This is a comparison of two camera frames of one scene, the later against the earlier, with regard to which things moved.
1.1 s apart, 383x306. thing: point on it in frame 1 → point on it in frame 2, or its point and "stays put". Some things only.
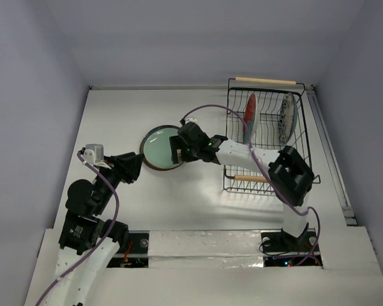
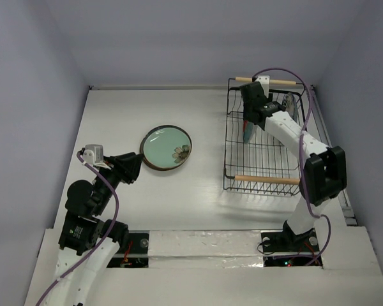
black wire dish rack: (267, 114) stays put
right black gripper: (179, 150) → (250, 115)
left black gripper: (127, 166) stays put
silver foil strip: (205, 249) stays put
